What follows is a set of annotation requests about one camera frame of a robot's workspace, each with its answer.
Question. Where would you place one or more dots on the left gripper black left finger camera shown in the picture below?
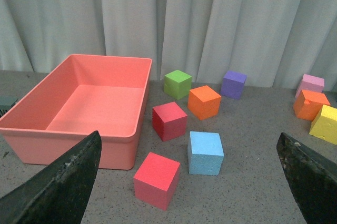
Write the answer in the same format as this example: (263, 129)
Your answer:
(59, 193)

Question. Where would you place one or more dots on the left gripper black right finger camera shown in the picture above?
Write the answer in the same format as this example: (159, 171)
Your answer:
(311, 178)

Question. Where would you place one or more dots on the light blue foam cube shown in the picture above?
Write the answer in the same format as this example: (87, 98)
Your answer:
(205, 153)

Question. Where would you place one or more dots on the yellow foam cube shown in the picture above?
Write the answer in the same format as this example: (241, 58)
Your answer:
(324, 124)

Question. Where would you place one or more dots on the chipped orange foam cube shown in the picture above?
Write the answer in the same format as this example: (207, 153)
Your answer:
(308, 104)

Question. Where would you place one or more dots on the pink foam cube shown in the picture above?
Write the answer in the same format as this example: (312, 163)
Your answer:
(312, 83)

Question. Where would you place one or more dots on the dark green object at edge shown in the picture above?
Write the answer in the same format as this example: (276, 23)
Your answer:
(7, 102)

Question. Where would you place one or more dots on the pink plastic bin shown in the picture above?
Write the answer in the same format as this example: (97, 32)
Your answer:
(85, 93)

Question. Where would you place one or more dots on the purple foam cube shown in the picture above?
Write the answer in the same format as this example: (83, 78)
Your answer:
(233, 84)

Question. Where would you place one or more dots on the dark red foam cube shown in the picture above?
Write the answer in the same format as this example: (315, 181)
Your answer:
(169, 121)

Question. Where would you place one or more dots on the grey curtain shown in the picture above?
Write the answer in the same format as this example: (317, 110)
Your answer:
(273, 42)

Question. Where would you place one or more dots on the green foam cube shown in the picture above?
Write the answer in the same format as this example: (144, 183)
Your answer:
(177, 84)

